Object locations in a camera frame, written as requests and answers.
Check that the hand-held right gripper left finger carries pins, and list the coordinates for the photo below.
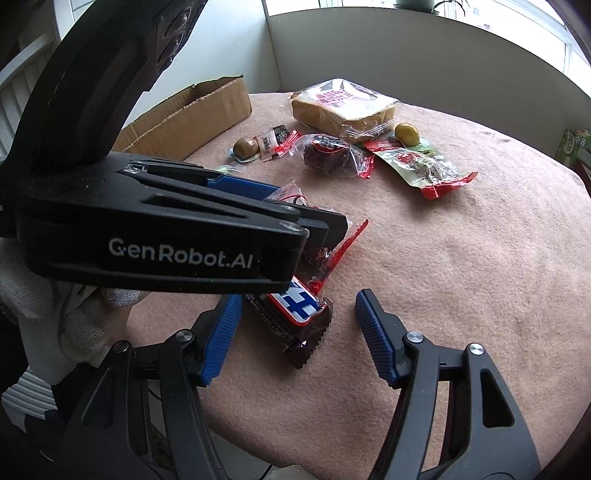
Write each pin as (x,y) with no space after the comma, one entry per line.
(222,337)

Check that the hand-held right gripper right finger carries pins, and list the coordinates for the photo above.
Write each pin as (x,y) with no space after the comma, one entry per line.
(375,339)

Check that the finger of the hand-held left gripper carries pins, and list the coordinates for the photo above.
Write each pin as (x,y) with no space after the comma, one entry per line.
(323,228)
(240,188)

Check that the clear red-trimmed snack packet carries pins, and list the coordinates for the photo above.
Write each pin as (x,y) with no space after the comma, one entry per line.
(339,251)

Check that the brown chocolate bar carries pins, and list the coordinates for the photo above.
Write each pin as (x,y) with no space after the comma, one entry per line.
(300,332)

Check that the brown cardboard box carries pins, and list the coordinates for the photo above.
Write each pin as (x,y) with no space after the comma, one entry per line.
(207,115)

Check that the sliced bread packet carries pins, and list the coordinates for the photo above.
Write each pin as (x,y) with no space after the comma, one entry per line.
(332,110)

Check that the person's left hand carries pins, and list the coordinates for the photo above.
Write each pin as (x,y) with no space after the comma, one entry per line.
(55,323)

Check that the brown round snack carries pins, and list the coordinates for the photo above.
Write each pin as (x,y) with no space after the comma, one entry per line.
(245,146)

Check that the small white candy packet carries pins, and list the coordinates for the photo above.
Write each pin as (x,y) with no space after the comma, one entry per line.
(266,142)

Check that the small clear red-edged packet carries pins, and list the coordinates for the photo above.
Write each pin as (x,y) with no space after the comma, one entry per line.
(288,144)

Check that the dark patterned candy packet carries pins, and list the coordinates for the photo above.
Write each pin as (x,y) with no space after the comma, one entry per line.
(280,133)

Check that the clear packet of red dates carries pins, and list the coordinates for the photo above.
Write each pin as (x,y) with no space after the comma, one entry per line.
(323,154)

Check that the small flat red packet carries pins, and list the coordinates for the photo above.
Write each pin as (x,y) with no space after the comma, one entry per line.
(381,145)

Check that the pink blanket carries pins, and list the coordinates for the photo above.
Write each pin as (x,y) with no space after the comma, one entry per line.
(461,277)

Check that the green and red snack pouch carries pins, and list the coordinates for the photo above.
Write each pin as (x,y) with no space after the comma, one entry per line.
(425,173)

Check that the yellow-green round snack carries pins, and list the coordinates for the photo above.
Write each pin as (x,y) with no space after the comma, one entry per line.
(406,133)

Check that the white radiator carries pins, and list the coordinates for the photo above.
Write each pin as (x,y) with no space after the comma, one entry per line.
(18,92)

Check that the green carton box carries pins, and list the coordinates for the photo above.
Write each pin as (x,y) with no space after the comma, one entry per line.
(575,145)

